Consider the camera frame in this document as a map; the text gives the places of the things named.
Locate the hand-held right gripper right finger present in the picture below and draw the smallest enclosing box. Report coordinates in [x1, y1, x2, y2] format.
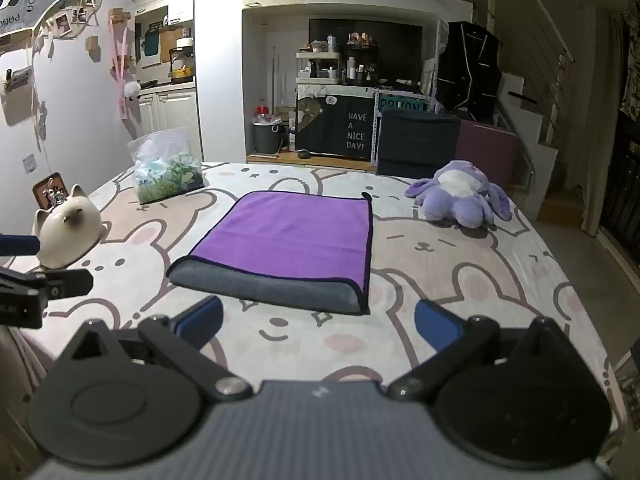
[386, 299, 587, 402]

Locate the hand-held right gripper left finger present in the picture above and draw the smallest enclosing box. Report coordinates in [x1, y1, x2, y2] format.
[57, 295, 254, 404]

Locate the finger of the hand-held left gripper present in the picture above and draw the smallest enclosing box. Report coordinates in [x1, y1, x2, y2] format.
[0, 267, 94, 330]
[0, 232, 41, 257]

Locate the purple and grey towel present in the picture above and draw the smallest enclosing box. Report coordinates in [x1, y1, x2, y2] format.
[166, 190, 375, 316]

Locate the white cat figurine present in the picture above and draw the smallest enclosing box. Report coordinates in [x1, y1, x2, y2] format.
[33, 184, 106, 270]

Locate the small brown framed ornament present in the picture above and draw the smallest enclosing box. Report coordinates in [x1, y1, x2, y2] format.
[32, 171, 69, 209]

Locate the purple plush bunny toy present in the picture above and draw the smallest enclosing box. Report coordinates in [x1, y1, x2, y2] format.
[404, 159, 514, 231]

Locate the clear plastic bag of items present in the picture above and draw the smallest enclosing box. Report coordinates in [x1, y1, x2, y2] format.
[126, 127, 206, 206]

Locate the mauve panel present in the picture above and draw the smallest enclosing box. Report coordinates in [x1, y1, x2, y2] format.
[456, 119, 521, 188]

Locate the dark chair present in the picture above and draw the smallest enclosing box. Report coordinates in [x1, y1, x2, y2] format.
[375, 108, 462, 180]

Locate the grey trash bin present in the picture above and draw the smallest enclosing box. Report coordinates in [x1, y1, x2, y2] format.
[251, 104, 287, 155]

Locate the white kitchen cabinet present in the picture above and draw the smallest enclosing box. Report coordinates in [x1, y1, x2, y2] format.
[134, 85, 202, 162]

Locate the white staircase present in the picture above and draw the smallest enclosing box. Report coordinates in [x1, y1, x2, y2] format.
[494, 70, 562, 222]

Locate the green sign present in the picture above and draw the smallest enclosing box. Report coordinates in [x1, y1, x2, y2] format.
[376, 94, 429, 114]

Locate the black lettered cloth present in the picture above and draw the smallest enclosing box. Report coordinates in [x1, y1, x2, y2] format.
[294, 93, 377, 162]

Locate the teal hanging board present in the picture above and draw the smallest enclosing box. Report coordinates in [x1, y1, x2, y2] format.
[142, 27, 162, 59]

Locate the black garment with white trim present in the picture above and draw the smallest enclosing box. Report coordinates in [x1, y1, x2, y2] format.
[436, 20, 503, 114]

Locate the light curtain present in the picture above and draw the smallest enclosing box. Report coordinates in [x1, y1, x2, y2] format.
[579, 9, 629, 237]

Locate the white storage rack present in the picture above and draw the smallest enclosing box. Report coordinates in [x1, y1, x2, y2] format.
[294, 50, 344, 87]

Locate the pink lanyard with pompom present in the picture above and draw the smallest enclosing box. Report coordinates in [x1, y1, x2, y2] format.
[107, 9, 142, 122]

